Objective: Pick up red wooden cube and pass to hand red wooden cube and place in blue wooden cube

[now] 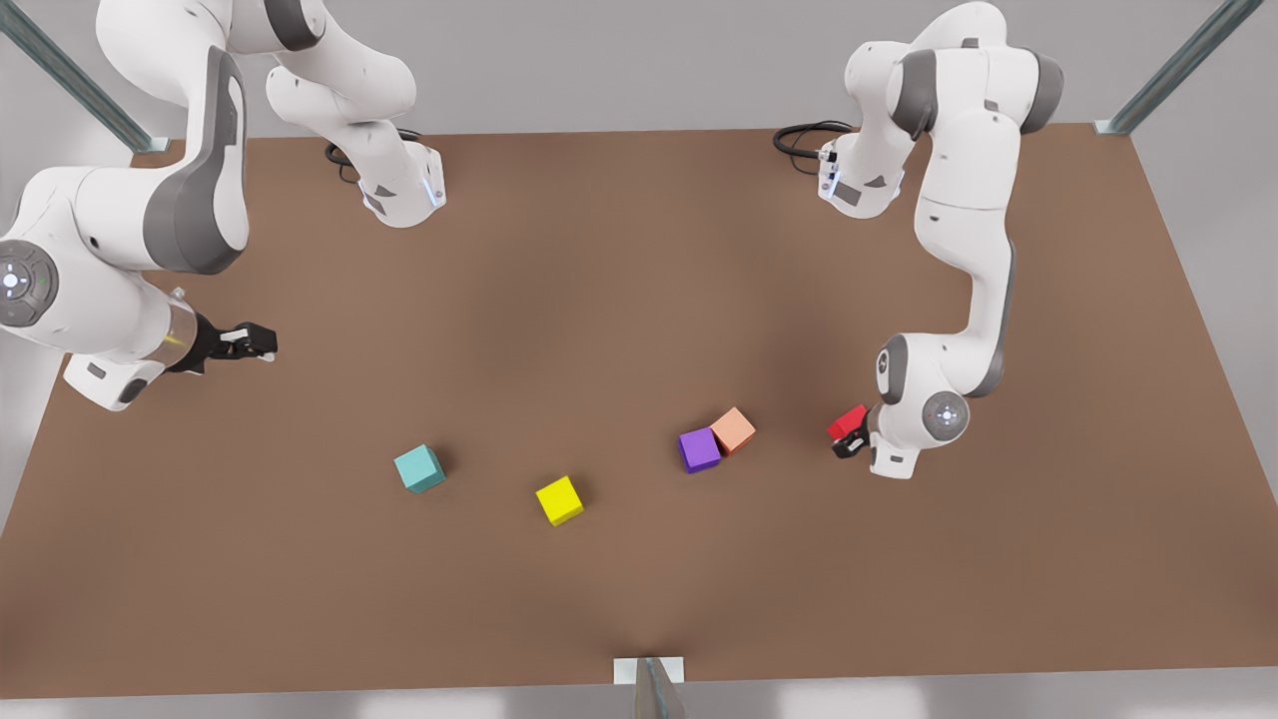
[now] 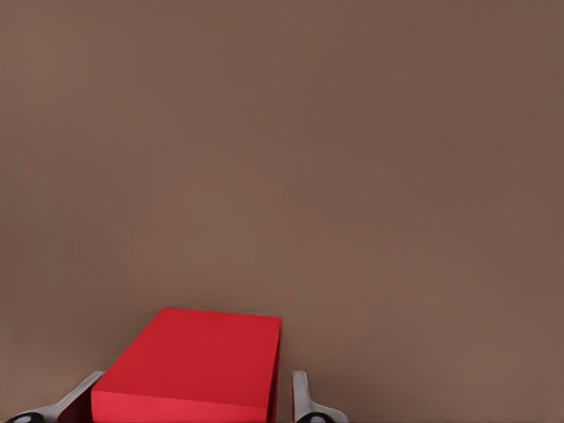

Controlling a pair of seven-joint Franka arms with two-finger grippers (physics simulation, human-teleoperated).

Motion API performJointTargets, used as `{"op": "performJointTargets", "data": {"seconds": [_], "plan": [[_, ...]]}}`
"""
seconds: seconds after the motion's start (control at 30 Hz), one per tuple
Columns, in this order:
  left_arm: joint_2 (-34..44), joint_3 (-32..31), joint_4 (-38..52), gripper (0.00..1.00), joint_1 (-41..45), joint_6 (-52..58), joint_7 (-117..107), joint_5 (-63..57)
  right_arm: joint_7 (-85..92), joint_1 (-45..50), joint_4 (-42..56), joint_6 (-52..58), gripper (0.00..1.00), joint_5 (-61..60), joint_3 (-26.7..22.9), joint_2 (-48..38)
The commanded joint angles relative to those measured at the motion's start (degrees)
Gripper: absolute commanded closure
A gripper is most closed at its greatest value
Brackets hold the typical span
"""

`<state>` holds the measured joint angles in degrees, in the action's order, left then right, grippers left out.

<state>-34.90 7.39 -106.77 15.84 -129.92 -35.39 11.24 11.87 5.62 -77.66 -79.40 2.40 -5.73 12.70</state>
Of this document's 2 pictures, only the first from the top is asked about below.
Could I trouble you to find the salmon wooden cube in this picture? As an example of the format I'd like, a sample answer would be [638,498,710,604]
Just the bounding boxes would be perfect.
[710,406,757,456]

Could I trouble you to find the purple wooden cube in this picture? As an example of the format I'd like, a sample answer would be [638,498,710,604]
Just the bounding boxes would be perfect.
[678,427,722,474]

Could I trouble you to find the teal wooden cube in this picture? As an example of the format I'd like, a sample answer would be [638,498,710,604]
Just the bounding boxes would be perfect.
[393,444,447,494]

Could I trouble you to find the yellow wooden cube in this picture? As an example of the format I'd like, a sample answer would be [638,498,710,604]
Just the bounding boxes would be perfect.
[535,475,586,527]

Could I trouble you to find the black cable loop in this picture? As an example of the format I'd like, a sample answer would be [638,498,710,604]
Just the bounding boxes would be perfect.
[324,128,424,186]
[773,121,856,178]

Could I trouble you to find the silver frame post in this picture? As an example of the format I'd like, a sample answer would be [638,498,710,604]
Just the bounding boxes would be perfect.
[1094,0,1265,137]
[0,0,171,155]
[613,656,688,719]

